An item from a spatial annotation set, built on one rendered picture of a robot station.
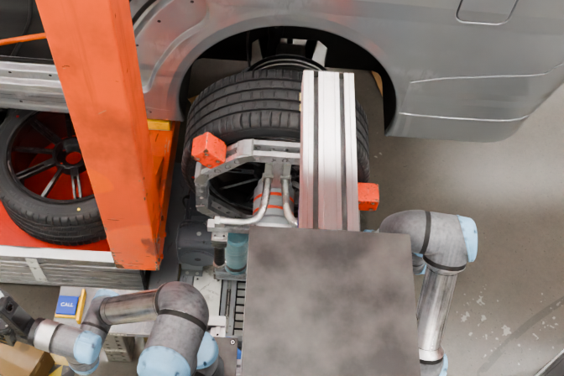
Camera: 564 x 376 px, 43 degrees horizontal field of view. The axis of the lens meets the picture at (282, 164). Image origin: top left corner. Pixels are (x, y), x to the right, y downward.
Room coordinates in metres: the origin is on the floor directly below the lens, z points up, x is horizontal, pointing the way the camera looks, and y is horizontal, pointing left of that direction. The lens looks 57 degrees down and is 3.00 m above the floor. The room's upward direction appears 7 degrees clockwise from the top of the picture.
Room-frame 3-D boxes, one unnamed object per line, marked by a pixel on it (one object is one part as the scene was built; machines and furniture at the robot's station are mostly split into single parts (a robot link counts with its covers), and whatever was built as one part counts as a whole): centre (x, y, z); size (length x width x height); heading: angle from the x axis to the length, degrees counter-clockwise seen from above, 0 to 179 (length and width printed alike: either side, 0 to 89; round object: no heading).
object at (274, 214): (1.20, 0.01, 0.85); 0.21 x 0.14 x 0.14; 4
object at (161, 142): (1.48, 0.51, 0.69); 0.52 x 0.17 x 0.35; 4
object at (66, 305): (0.91, 0.71, 0.47); 0.07 x 0.07 x 0.02; 4
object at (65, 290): (0.92, 0.54, 0.44); 0.43 x 0.17 x 0.03; 94
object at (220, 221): (1.14, 0.10, 1.03); 0.19 x 0.18 x 0.11; 4
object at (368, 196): (1.30, -0.30, 0.85); 0.09 x 0.08 x 0.07; 94
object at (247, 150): (1.27, 0.01, 0.85); 0.54 x 0.07 x 0.54; 94
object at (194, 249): (1.43, 0.30, 0.26); 0.42 x 0.18 x 0.35; 4
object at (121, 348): (0.92, 0.57, 0.21); 0.10 x 0.10 x 0.42; 4
